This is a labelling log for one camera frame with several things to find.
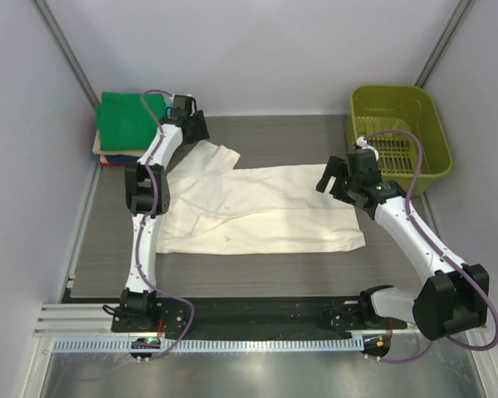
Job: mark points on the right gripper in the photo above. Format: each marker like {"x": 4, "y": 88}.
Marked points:
{"x": 336, "y": 167}

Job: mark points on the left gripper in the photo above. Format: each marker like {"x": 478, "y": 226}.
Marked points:
{"x": 202, "y": 132}

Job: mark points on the white t shirt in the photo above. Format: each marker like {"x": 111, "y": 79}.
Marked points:
{"x": 218, "y": 209}

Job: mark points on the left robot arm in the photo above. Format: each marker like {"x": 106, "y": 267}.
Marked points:
{"x": 148, "y": 198}

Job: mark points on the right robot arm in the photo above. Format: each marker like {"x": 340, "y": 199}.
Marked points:
{"x": 453, "y": 295}

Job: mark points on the light blue folded t shirt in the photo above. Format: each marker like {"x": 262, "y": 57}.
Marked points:
{"x": 167, "y": 103}

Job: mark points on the green folded t shirt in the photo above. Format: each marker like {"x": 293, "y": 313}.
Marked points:
{"x": 124, "y": 123}

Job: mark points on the olive green plastic bin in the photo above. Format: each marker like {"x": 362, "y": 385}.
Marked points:
{"x": 402, "y": 123}

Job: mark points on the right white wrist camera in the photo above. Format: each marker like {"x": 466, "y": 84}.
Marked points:
{"x": 362, "y": 143}

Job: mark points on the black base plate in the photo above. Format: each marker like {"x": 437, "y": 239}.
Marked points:
{"x": 233, "y": 319}

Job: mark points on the left corner aluminium post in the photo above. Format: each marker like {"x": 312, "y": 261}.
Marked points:
{"x": 57, "y": 35}

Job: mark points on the corner aluminium post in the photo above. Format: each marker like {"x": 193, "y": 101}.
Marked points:
{"x": 454, "y": 22}
{"x": 57, "y": 35}

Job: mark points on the right corner aluminium post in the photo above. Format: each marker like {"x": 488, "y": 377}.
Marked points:
{"x": 454, "y": 22}

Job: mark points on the aluminium frame rail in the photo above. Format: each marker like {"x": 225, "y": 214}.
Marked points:
{"x": 90, "y": 318}

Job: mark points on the slotted cable duct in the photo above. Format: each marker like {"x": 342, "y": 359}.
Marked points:
{"x": 149, "y": 345}

